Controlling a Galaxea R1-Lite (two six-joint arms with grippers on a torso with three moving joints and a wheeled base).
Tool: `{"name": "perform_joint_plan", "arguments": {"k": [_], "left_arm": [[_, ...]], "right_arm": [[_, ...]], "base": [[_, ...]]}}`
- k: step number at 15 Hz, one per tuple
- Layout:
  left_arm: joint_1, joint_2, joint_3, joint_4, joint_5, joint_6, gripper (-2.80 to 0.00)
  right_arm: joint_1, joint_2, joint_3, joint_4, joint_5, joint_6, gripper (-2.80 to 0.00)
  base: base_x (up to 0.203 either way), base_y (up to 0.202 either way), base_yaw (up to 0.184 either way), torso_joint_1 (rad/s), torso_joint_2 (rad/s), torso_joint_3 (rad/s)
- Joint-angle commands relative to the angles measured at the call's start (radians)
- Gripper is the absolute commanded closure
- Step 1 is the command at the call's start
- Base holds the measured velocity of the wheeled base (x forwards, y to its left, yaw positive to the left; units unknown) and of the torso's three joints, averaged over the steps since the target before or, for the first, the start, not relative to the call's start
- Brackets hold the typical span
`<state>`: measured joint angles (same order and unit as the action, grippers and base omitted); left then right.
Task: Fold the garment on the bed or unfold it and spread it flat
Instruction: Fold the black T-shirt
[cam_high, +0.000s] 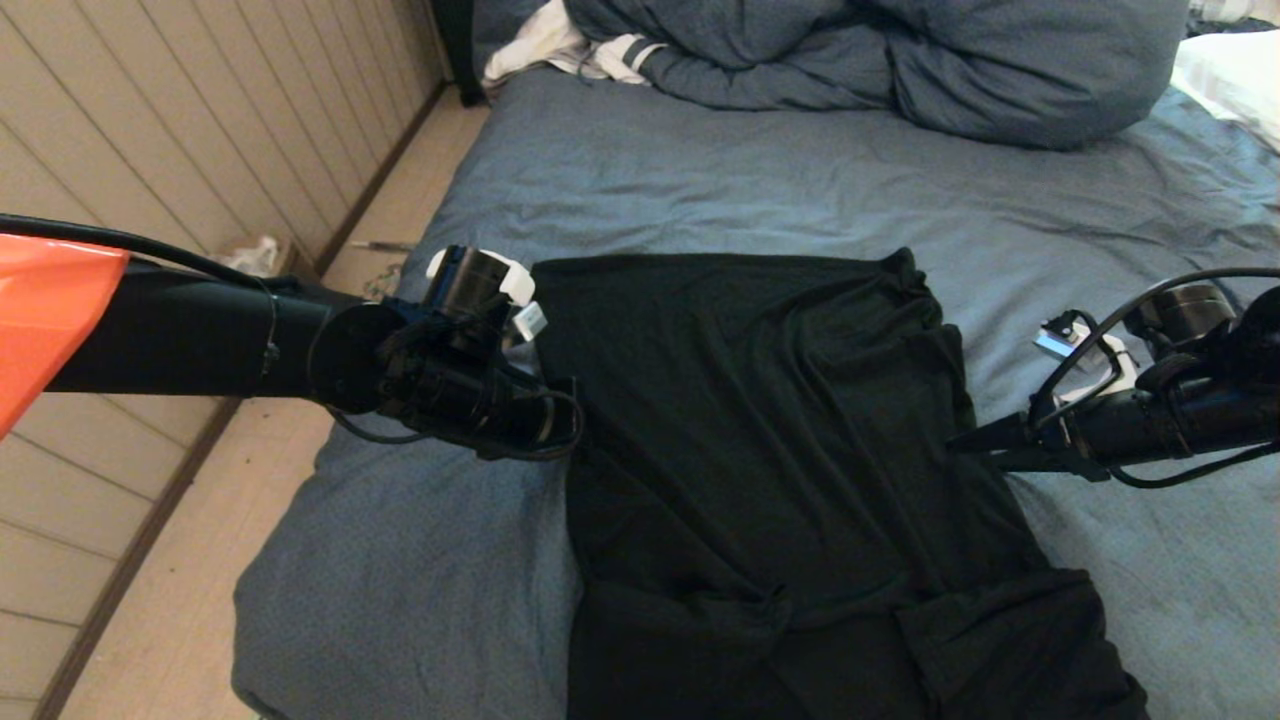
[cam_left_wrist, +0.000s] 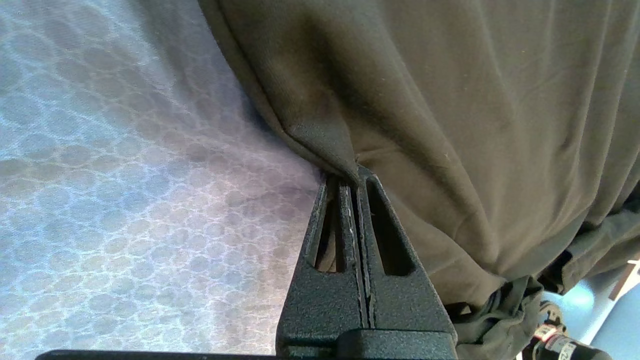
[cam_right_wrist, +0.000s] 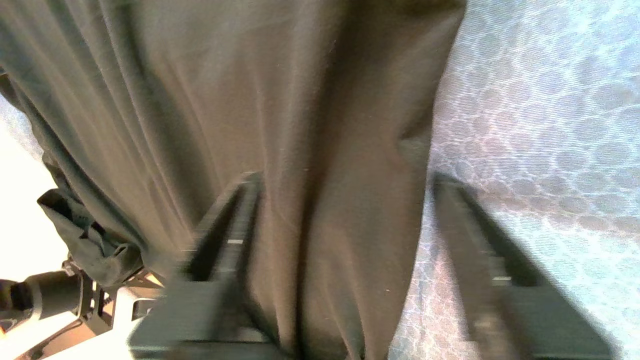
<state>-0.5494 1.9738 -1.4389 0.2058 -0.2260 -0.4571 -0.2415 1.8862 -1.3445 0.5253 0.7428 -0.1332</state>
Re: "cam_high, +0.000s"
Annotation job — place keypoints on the dark bedside furniture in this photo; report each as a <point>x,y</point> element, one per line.
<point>460,50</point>

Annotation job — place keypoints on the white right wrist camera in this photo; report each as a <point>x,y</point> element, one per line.
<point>1075,345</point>

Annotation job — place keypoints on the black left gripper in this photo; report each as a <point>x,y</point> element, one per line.
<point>520,415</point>

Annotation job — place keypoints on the white left wrist camera on bracket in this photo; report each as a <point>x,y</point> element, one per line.
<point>528,320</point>

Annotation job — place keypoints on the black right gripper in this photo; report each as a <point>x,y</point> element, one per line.
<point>1120,435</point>

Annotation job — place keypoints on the thin stick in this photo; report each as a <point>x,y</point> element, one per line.
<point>385,246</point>

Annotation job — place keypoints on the patterned crumpled cloth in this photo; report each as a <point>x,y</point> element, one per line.
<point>385,283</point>

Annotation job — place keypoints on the white striped garment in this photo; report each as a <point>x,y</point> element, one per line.
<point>540,50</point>

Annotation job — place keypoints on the crumpled plastic bin bag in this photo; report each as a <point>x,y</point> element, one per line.
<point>255,255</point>

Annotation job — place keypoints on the black moon print t-shirt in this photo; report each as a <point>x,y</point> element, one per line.
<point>750,450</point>

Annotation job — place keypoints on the blue crumpled duvet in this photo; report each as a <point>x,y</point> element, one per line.
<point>950,70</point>

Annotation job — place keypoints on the white pillow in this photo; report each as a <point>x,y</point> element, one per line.
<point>1235,80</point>

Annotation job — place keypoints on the brown trash bin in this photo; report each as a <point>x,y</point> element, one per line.
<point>295,265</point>

